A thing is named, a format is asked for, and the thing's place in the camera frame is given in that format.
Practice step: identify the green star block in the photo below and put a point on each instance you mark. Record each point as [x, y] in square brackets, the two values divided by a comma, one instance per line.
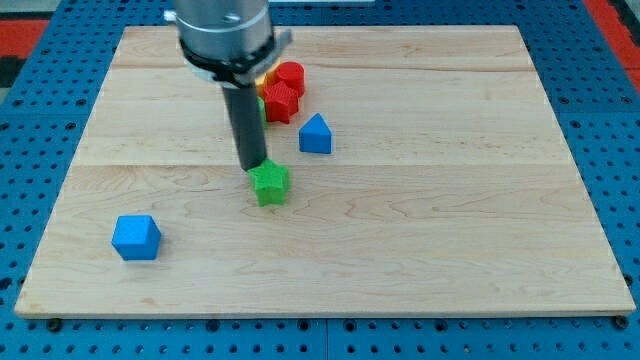
[270, 183]

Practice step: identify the red star block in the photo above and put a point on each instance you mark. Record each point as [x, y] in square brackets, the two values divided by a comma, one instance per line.
[281, 102]

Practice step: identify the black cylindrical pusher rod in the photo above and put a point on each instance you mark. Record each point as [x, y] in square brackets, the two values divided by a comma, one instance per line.
[247, 125]

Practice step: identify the wooden board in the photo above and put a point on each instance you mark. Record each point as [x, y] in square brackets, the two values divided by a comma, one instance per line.
[450, 191]

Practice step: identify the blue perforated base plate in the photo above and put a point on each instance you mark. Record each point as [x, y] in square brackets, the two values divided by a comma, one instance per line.
[49, 103]

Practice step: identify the red cylinder block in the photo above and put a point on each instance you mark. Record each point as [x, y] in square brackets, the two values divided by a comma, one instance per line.
[293, 75]

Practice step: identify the blue cube block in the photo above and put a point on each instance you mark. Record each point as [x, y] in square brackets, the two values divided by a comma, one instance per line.
[136, 237]

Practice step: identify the yellow block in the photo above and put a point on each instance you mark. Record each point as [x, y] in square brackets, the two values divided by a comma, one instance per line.
[264, 80]

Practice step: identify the blue triangle block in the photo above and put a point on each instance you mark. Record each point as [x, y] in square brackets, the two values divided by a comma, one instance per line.
[315, 136]

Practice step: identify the green block behind rod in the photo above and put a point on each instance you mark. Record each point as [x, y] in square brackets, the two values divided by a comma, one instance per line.
[262, 111]

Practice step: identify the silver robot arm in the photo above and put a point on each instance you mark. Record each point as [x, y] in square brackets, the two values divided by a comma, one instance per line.
[232, 43]

